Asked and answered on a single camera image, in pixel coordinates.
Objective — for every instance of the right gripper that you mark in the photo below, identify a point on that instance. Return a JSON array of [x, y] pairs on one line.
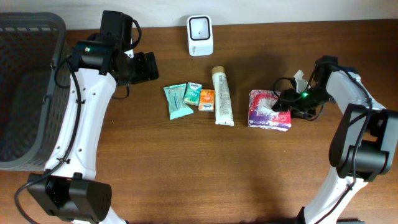
[[291, 93]]

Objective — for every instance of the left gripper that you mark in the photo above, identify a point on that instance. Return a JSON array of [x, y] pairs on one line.
[[145, 71]]

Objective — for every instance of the red purple tissue pack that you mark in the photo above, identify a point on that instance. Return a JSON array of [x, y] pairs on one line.
[[261, 114]]

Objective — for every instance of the mint toilet wipes pack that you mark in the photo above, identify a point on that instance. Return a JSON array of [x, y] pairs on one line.
[[177, 106]]

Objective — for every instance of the teal Kleenex tissue pack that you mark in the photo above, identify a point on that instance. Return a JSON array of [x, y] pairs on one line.
[[192, 94]]

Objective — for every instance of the white tube with tan cap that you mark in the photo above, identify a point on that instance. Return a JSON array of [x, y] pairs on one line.
[[223, 108]]

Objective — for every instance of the orange Kleenex tissue pack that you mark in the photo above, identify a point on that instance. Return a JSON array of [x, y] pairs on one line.
[[207, 100]]

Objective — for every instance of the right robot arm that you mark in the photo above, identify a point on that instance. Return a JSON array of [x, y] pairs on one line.
[[364, 143]]

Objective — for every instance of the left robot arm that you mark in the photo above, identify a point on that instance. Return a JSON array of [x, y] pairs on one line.
[[67, 189]]

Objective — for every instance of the white barcode scanner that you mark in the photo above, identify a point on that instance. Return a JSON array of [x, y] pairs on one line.
[[200, 35]]

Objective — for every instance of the grey plastic mesh basket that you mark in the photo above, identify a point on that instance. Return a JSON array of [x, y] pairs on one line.
[[32, 105]]

